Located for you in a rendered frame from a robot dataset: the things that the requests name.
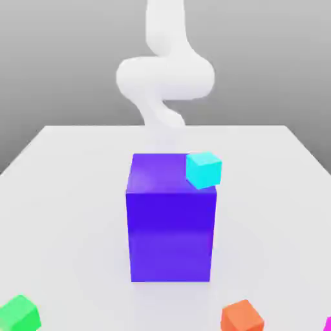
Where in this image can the small magenta cube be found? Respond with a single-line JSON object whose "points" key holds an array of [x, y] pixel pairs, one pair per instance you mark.
{"points": [[328, 325]]}

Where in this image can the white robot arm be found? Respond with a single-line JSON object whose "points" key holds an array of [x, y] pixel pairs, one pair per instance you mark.
{"points": [[165, 77]]}

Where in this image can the large purple box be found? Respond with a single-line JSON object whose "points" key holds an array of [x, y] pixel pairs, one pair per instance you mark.
{"points": [[169, 232]]}

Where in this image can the small green cube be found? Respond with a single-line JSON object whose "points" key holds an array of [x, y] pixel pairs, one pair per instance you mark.
{"points": [[18, 314]]}

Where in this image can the small cyan cube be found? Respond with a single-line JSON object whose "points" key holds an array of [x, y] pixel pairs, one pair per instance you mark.
{"points": [[204, 170]]}

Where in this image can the small orange cube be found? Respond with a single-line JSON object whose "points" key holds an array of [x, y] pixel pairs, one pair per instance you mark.
{"points": [[241, 316]]}

